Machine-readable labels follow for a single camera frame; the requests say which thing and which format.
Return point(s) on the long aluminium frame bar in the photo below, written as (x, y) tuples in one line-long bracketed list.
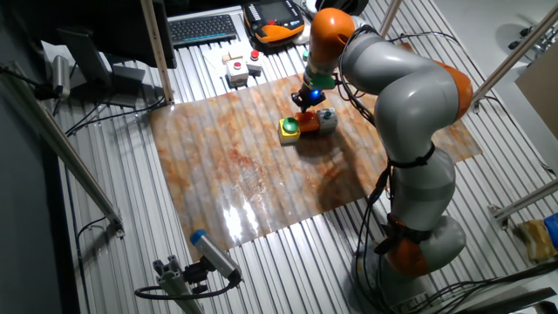
[(61, 144)]

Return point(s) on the orange black teach pendant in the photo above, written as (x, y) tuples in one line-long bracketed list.
[(272, 19)]

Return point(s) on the yellow plastic package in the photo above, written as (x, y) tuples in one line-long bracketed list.
[(537, 240)]

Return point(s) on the aluminium bar with bracket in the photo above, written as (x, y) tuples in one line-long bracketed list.
[(527, 201)]

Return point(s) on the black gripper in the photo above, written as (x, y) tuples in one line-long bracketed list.
[(315, 97)]

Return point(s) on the blue package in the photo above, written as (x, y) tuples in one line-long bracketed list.
[(553, 229)]

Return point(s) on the silver cylindrical camera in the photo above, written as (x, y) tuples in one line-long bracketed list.
[(61, 76)]

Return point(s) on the brown cardboard board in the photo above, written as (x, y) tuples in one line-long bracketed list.
[(542, 96)]

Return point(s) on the black round device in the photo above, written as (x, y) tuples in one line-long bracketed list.
[(344, 5)]

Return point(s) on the black monitor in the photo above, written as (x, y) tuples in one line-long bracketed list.
[(109, 26)]

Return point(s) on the office chair base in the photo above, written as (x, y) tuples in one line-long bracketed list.
[(534, 39)]

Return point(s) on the white paper sheet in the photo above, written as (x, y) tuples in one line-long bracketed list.
[(215, 59)]

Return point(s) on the small white box red button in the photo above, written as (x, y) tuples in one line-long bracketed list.
[(254, 61)]

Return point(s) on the small wooden block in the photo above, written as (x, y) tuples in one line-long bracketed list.
[(226, 58)]

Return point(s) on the large white box red button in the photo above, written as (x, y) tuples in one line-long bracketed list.
[(237, 72)]

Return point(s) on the yellow box green button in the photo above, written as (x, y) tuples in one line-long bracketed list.
[(289, 130)]

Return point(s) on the pale wooden block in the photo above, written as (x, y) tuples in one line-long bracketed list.
[(236, 53)]

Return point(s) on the black keyboard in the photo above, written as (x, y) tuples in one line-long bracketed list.
[(202, 29)]

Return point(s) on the thin aluminium upright bar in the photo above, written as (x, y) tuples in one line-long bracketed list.
[(390, 17)]

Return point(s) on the grey box small green button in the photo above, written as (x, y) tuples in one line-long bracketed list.
[(328, 122)]

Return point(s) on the silver camera blue cap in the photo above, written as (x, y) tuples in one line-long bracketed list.
[(213, 255)]

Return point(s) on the short aluminium profile stub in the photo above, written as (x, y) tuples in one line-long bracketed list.
[(174, 281)]

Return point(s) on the beige upright post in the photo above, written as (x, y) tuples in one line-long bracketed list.
[(157, 52)]

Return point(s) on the white computer mouse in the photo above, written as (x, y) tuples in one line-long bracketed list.
[(301, 37)]

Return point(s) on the dark monitor stand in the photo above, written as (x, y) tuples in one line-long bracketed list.
[(100, 74)]

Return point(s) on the orange marble pattern mat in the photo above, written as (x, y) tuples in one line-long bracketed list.
[(226, 165)]

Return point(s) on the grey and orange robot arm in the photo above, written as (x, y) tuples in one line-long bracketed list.
[(414, 100)]

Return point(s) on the diagonal aluminium frame bar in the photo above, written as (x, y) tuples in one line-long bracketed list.
[(514, 54)]

